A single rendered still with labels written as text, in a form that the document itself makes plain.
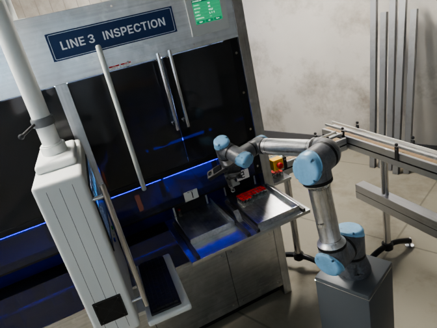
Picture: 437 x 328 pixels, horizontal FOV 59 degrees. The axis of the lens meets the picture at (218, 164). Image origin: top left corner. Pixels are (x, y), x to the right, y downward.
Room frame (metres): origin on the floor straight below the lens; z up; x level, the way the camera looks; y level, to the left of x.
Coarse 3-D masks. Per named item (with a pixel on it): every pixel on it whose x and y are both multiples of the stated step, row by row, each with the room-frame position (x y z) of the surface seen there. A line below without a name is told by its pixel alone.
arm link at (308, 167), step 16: (320, 144) 1.32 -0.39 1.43; (304, 160) 1.25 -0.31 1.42; (320, 160) 1.24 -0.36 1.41; (336, 160) 1.30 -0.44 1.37; (304, 176) 1.25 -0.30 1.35; (320, 176) 1.22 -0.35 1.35; (320, 192) 1.25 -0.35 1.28; (320, 208) 1.25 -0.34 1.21; (320, 224) 1.25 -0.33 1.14; (336, 224) 1.24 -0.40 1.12; (320, 240) 1.27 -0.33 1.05; (336, 240) 1.23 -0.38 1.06; (320, 256) 1.23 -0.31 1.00; (336, 256) 1.21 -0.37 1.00; (352, 256) 1.25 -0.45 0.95; (336, 272) 1.19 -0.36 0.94
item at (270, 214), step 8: (272, 192) 2.04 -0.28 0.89; (256, 200) 1.99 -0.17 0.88; (264, 200) 1.97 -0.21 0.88; (272, 200) 1.94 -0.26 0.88; (280, 200) 1.92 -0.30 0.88; (288, 200) 1.87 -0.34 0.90; (240, 208) 1.88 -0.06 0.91; (248, 208) 1.92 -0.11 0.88; (256, 208) 1.90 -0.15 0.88; (264, 208) 1.88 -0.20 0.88; (272, 208) 1.86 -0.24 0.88; (280, 208) 1.84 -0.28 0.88; (288, 208) 1.82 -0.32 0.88; (296, 208) 1.77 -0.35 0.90; (248, 216) 1.79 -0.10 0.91; (256, 216) 1.82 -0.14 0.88; (264, 216) 1.80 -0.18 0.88; (272, 216) 1.78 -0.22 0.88; (280, 216) 1.74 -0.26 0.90; (256, 224) 1.71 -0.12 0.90; (264, 224) 1.70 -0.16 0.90
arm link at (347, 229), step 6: (348, 222) 1.39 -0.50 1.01; (342, 228) 1.35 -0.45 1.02; (348, 228) 1.34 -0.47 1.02; (354, 228) 1.33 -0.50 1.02; (360, 228) 1.32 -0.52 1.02; (342, 234) 1.31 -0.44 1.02; (348, 234) 1.30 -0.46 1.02; (354, 234) 1.30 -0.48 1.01; (360, 234) 1.30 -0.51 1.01; (348, 240) 1.29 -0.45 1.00; (354, 240) 1.29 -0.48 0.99; (360, 240) 1.30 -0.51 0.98; (354, 246) 1.27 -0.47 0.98; (360, 246) 1.29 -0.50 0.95; (360, 252) 1.30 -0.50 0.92; (354, 258) 1.29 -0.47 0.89
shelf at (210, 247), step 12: (240, 192) 2.14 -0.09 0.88; (300, 204) 1.84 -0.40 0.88; (288, 216) 1.75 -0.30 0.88; (300, 216) 1.75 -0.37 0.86; (168, 228) 1.92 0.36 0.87; (252, 228) 1.71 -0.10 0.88; (264, 228) 1.69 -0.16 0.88; (180, 240) 1.76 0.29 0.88; (204, 240) 1.71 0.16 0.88; (216, 240) 1.68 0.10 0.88; (228, 240) 1.66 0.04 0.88; (240, 240) 1.63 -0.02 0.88; (204, 252) 1.60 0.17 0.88; (216, 252) 1.58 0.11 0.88; (192, 264) 1.54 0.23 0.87
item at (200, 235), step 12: (216, 204) 2.00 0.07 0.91; (192, 216) 1.98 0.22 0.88; (204, 216) 1.95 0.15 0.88; (216, 216) 1.92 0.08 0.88; (228, 216) 1.83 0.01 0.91; (180, 228) 1.85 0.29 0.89; (192, 228) 1.84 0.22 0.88; (204, 228) 1.81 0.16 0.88; (216, 228) 1.74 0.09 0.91; (228, 228) 1.76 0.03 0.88; (192, 240) 1.69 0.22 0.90
